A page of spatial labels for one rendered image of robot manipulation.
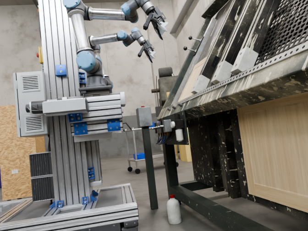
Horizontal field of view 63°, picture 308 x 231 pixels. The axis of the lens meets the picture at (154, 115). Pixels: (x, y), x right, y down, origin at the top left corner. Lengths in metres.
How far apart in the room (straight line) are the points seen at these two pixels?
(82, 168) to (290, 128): 1.42
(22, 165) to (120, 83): 7.82
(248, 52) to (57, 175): 1.53
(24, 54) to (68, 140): 9.88
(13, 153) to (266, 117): 2.98
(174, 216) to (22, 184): 2.18
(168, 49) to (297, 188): 10.07
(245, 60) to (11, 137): 2.99
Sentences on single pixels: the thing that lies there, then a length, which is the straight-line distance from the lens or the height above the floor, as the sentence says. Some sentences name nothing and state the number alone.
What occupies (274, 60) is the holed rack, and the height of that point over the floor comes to 0.88.
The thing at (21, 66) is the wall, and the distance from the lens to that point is 11.64.
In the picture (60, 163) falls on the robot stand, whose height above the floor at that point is 0.54.
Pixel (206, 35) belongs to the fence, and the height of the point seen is 1.52.
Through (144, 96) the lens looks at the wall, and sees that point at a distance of 10.84.
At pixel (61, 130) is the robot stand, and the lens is 2.01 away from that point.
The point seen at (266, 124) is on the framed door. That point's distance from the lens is 1.43.
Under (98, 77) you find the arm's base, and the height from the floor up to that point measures 1.11.
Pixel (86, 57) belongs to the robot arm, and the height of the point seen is 1.22.
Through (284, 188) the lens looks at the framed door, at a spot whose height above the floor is 0.33.
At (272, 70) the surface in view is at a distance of 1.03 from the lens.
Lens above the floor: 0.66
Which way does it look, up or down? 4 degrees up
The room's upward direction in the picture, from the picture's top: 7 degrees counter-clockwise
